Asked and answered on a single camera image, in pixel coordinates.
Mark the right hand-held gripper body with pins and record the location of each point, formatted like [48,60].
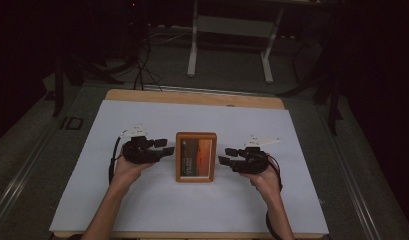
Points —
[255,156]

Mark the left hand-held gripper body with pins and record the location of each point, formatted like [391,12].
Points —
[138,150]

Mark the wooden picture frame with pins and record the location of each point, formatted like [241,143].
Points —
[196,156]

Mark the person's left hand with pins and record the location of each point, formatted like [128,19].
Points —
[128,171]

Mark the person's right hand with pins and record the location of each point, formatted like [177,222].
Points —
[267,181]

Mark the white table mat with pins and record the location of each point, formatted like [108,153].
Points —
[158,113]

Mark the black floor socket plate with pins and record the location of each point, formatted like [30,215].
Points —
[72,123]

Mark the black metal stand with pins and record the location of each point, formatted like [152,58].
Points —
[63,83]
[330,86]

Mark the metal floor rail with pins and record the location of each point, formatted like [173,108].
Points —
[205,90]
[353,180]
[18,186]

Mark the white metal desk frame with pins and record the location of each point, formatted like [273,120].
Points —
[230,26]

